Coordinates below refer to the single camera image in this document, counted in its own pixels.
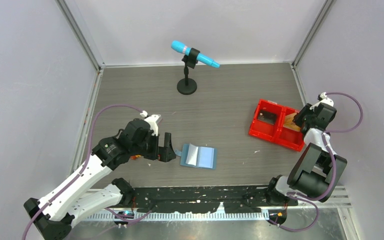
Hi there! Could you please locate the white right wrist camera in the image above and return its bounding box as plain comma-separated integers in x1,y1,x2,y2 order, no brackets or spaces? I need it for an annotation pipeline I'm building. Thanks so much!
315,92,334,107

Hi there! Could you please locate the orange plastic object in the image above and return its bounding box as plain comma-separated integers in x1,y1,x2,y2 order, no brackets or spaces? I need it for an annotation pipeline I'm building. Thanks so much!
130,155,142,160

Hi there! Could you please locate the red two-compartment bin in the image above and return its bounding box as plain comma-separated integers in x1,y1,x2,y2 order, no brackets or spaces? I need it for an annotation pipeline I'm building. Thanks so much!
248,99,305,152

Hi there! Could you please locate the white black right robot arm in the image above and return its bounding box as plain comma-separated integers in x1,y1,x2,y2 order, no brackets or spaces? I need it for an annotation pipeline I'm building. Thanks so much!
265,99,347,205

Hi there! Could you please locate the orange VIP credit card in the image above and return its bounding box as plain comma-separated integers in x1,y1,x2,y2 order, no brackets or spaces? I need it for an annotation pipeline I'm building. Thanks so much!
283,121,301,132

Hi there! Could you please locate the black microphone stand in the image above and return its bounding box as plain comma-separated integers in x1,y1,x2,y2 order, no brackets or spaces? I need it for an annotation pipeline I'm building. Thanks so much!
176,48,200,95

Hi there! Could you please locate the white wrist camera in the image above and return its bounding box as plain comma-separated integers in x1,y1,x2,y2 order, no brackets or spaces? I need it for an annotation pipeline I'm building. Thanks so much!
139,110,162,136
315,92,334,107

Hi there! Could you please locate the blue toy microphone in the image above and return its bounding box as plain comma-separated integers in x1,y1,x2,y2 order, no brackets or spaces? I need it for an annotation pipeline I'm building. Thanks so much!
171,40,220,69

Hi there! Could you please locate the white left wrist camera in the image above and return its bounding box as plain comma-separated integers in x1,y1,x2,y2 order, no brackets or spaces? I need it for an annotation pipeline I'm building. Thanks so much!
139,110,162,136

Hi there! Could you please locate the black credit card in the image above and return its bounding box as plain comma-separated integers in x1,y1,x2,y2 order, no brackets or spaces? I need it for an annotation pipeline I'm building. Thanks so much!
257,110,278,125

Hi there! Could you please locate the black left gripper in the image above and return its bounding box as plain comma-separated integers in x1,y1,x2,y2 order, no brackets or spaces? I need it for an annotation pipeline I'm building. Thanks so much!
130,130,176,162

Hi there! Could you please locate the blue card holder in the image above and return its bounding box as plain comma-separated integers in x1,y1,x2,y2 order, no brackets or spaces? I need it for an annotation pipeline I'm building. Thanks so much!
174,143,218,170

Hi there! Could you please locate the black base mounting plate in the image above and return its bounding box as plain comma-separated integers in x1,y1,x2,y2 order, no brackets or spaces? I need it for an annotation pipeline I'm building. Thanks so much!
115,185,298,214

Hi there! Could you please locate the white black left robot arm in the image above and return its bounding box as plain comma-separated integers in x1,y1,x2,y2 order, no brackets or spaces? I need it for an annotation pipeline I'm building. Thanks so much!
23,114,176,240

